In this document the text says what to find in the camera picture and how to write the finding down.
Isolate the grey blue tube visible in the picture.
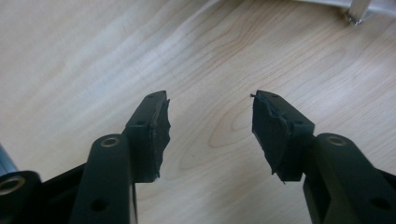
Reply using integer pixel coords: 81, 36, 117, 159
0, 144, 19, 175

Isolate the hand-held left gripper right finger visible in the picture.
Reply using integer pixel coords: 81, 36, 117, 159
251, 90, 396, 224

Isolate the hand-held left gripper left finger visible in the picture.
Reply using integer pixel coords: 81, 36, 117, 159
68, 90, 172, 224

